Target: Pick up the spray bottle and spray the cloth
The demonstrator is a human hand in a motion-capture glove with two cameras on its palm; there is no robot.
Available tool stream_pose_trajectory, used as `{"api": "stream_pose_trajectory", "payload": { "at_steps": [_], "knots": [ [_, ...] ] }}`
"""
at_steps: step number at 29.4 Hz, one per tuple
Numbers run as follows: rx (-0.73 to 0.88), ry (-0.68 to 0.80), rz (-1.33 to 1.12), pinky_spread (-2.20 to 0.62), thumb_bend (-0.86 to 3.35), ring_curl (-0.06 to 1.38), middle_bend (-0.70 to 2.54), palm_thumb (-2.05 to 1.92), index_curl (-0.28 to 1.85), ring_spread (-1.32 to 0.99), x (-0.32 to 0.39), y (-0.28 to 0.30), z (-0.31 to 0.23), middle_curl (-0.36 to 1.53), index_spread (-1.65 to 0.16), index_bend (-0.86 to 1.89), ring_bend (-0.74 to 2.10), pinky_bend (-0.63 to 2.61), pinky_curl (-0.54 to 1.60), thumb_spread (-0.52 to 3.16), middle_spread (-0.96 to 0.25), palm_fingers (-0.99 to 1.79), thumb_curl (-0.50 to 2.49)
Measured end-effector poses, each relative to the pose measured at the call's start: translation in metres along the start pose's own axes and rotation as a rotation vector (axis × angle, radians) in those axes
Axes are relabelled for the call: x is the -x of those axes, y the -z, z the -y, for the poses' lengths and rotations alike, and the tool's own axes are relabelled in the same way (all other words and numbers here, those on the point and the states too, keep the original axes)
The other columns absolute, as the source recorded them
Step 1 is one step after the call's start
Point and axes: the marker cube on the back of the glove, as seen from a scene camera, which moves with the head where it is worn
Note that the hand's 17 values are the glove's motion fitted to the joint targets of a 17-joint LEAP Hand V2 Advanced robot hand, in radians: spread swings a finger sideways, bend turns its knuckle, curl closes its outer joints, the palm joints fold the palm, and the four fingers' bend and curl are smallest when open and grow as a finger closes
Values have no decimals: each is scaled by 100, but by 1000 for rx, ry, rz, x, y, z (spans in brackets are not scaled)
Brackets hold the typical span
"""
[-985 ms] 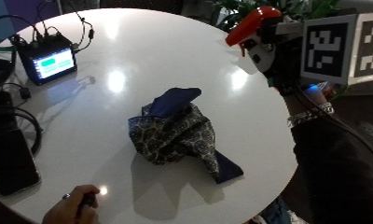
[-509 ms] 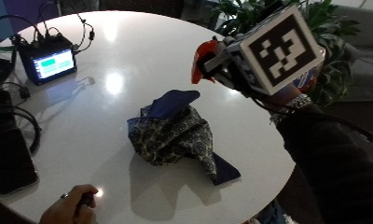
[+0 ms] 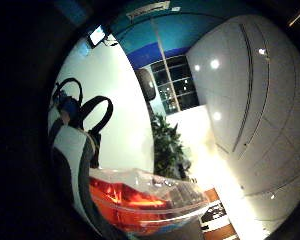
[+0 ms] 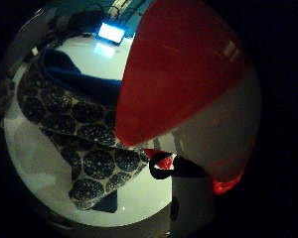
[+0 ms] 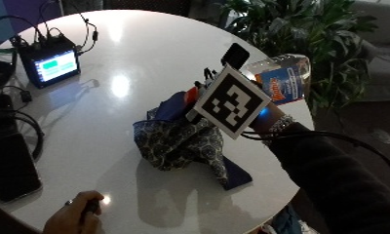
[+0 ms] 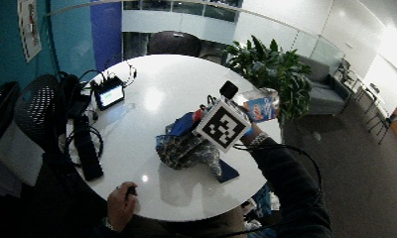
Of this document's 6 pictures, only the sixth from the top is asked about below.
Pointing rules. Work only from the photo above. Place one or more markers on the black power strip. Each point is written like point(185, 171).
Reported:
point(88, 150)

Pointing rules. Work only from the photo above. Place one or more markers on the patterned fabric bag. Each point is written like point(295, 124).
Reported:
point(186, 150)

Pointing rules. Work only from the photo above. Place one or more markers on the blue cloth pouch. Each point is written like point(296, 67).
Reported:
point(183, 123)

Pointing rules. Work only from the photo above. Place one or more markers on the dark blue notebook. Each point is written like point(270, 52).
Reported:
point(229, 172)

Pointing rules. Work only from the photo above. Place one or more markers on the small black monitor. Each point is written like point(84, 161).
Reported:
point(110, 94)

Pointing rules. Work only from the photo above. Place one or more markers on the white marker cube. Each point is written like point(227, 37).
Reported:
point(223, 126)

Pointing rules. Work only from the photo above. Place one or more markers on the clear plastic bag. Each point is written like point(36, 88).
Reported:
point(264, 93)

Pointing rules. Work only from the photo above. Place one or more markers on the dark upholstered chair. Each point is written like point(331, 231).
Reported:
point(174, 43)

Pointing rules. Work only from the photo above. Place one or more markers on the green potted plant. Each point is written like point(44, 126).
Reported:
point(274, 71)

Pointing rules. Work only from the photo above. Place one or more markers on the grey sofa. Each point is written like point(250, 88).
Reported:
point(328, 89)

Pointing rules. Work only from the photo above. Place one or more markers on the glass railing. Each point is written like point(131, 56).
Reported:
point(251, 26)

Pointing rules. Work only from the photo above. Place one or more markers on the black glove camera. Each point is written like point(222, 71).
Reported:
point(229, 89)

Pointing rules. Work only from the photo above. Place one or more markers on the wall poster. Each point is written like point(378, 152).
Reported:
point(30, 28)

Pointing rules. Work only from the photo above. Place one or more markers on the black frame chair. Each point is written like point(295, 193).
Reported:
point(382, 122)

